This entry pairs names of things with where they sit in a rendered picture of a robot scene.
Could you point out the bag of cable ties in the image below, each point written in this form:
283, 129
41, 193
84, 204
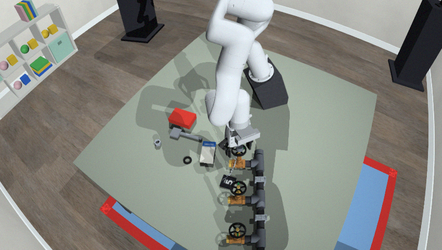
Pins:
208, 152

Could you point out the red block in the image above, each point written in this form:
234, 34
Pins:
182, 118

